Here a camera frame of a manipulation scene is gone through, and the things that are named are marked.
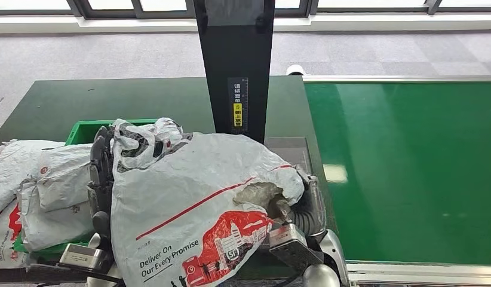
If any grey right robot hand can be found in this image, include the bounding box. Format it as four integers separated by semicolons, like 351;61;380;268
268;170;328;234

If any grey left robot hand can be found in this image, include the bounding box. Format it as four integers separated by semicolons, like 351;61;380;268
87;126;116;242

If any grey parcel with red print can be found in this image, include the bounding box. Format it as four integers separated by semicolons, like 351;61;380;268
36;143;94;213

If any grey plastic parcel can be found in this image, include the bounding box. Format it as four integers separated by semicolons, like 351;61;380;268
16;178;95;253

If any large white printed parcel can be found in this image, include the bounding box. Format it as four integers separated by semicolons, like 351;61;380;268
110;117;306;287

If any green conveyor belt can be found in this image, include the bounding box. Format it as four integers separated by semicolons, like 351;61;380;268
303;82;491;265

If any white conveyor roller end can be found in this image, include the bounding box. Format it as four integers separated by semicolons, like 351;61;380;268
286;64;308;77

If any black inbound scanner machine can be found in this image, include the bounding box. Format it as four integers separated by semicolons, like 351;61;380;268
193;0;314;176

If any green plastic crate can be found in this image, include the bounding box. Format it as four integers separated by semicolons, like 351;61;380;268
13;118;159;262

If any plain white woven sack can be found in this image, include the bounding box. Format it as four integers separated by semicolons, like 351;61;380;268
0;139;66;219

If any white sack with red print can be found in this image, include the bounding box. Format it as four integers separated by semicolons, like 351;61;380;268
0;200;29;270

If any black and yellow label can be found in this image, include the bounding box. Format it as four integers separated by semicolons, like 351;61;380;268
228;77;249;133

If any white window sill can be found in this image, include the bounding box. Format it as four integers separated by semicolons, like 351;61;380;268
0;13;491;33

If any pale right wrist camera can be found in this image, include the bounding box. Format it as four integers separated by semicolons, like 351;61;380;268
269;224;324;273

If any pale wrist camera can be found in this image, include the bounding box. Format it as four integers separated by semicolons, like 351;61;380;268
59;243;112;275
269;224;324;273

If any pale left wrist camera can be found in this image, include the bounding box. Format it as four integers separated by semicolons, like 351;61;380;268
59;243;112;275

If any aluminium conveyor frame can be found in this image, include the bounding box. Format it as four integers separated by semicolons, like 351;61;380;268
302;75;491;287

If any dark window frame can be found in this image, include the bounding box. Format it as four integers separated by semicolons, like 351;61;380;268
0;0;491;17

